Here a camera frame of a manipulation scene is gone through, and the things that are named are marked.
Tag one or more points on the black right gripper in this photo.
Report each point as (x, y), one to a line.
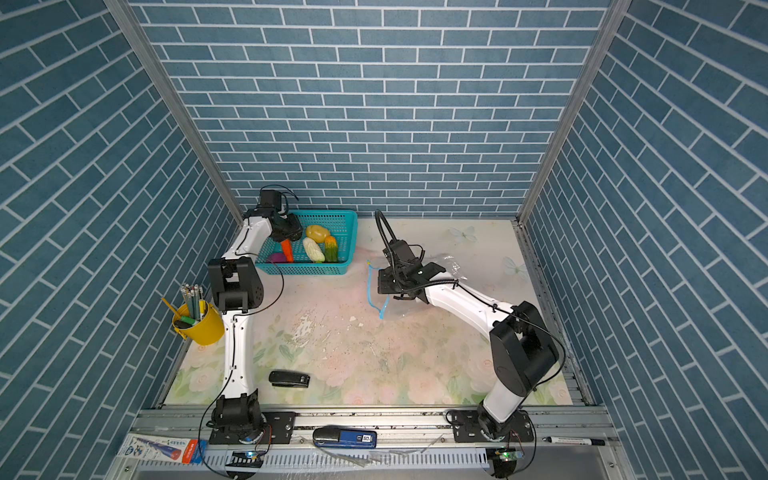
(384, 284)

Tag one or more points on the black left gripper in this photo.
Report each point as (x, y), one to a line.
(293, 225)

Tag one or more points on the clear zip top bag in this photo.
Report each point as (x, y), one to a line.
(390, 307)

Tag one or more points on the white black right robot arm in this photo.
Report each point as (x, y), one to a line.
(523, 350)

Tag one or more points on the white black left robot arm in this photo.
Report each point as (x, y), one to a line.
(237, 294)

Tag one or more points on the orange toy carrot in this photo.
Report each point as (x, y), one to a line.
(287, 251)

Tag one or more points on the purple toy eggplant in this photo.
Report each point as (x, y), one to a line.
(277, 257)

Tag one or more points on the white toy daikon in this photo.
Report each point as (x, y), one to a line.
(313, 251)

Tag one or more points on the orange green toy corn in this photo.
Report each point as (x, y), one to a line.
(331, 250)

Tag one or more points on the teal plastic basket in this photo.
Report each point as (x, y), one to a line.
(342, 226)

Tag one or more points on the yellow pen cup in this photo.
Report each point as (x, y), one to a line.
(196, 318)

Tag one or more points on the black stapler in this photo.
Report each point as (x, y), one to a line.
(289, 379)

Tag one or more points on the blue black box cutter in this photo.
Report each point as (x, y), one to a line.
(343, 437)

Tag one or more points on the red blue pencil box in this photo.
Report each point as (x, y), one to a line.
(163, 449)

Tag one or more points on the black marker pen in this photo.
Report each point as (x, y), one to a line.
(555, 440)

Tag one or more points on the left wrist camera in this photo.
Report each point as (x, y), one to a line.
(273, 201)

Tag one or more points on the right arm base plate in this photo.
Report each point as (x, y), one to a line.
(474, 426)

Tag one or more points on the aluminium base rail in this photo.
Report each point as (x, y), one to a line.
(412, 442)

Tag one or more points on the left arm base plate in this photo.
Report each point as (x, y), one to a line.
(272, 427)

